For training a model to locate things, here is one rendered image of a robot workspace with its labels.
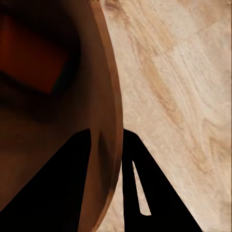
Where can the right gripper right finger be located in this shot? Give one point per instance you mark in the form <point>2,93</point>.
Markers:
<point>169,213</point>

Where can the trash can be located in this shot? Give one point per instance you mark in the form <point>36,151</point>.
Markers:
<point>35,125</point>

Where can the can of soda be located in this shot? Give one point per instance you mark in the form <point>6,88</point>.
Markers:
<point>33,58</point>

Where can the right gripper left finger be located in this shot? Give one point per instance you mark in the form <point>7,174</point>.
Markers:
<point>51,201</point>

